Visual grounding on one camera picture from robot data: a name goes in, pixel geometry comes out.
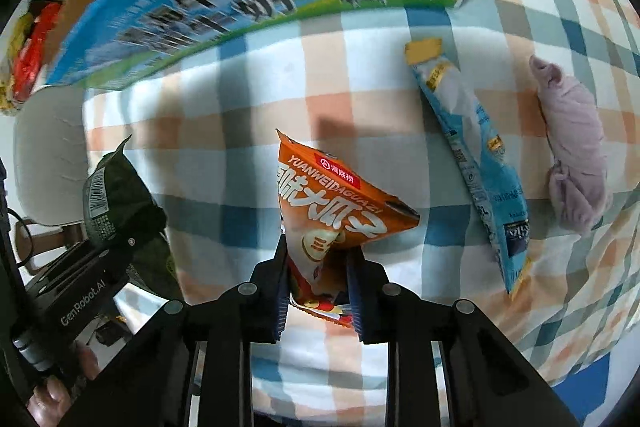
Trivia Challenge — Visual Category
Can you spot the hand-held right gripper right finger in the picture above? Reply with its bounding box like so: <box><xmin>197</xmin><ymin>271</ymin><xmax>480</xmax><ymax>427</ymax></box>
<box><xmin>344</xmin><ymin>246</ymin><xmax>582</xmax><ymax>427</ymax></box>

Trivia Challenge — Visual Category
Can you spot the orange snack packet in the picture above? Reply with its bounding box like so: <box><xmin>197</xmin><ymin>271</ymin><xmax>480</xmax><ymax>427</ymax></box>
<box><xmin>276</xmin><ymin>129</ymin><xmax>421</xmax><ymax>329</ymax></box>

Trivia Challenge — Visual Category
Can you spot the person's left hand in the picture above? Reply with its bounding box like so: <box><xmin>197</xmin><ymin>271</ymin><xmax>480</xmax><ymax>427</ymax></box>
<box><xmin>24</xmin><ymin>341</ymin><xmax>102</xmax><ymax>427</ymax></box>

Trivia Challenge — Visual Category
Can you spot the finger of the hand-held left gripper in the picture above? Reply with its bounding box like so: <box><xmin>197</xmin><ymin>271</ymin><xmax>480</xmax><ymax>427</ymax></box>
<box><xmin>64</xmin><ymin>229</ymin><xmax>168</xmax><ymax>275</ymax></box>

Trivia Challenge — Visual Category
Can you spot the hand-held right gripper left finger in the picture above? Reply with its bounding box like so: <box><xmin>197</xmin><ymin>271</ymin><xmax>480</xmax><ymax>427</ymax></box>
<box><xmin>85</xmin><ymin>251</ymin><xmax>291</xmax><ymax>427</ymax></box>

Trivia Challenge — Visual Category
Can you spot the red packet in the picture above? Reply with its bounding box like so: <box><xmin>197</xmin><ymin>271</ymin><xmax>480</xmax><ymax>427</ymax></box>
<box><xmin>12</xmin><ymin>2</ymin><xmax>63</xmax><ymax>102</ymax></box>

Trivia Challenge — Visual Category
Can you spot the white padded chair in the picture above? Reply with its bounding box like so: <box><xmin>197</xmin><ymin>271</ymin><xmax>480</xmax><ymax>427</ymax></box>
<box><xmin>10</xmin><ymin>84</ymin><xmax>92</xmax><ymax>279</ymax></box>

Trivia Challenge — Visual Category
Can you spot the yellow packet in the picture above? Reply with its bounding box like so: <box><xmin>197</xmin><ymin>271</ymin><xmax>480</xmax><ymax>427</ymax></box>
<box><xmin>0</xmin><ymin>11</ymin><xmax>37</xmax><ymax>116</ymax></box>

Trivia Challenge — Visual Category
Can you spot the long blue white packet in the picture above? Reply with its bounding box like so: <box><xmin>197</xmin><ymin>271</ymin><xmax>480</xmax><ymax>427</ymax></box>
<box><xmin>404</xmin><ymin>38</ymin><xmax>532</xmax><ymax>296</ymax></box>

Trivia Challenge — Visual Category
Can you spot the pink rolled cloth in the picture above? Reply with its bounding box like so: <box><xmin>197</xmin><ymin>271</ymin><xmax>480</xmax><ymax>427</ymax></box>
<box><xmin>529</xmin><ymin>54</ymin><xmax>613</xmax><ymax>236</ymax></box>

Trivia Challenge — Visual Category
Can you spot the dark green snack packet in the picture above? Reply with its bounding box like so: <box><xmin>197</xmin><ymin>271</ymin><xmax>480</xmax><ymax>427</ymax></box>
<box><xmin>82</xmin><ymin>136</ymin><xmax>184</xmax><ymax>303</ymax></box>

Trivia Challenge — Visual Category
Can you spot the checkered blanket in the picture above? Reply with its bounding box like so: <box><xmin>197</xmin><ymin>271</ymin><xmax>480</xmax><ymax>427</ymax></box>
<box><xmin>81</xmin><ymin>0</ymin><xmax>640</xmax><ymax>413</ymax></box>

